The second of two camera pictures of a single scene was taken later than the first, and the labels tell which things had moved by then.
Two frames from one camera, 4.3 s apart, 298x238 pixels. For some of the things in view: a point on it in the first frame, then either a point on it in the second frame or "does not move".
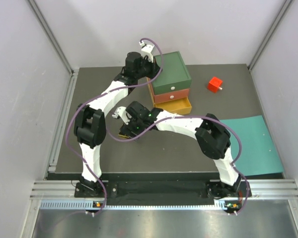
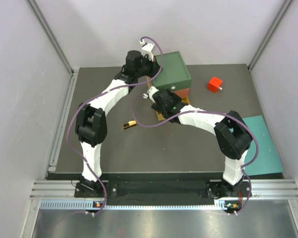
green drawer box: x=173 y=76 does not move
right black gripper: x=127 y=129 -> x=177 y=99
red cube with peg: x=214 y=85 does not move
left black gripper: x=153 y=67 does not move
